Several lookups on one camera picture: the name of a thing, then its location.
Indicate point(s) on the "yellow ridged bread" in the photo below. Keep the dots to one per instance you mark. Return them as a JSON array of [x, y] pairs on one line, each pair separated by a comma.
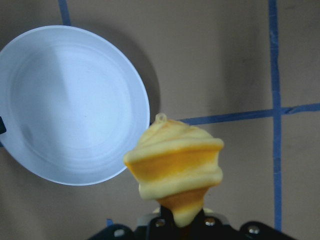
[[175, 164]]

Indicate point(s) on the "blue plate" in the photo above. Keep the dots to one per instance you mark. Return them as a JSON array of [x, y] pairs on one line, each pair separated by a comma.
[[72, 103]]

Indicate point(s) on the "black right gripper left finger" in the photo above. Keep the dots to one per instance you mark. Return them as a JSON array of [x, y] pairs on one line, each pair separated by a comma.
[[167, 215]]

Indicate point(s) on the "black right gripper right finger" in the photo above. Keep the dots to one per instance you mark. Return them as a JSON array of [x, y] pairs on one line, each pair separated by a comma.
[[199, 218]]

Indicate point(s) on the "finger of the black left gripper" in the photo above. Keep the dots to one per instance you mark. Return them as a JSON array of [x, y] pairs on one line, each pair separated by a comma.
[[2, 126]]

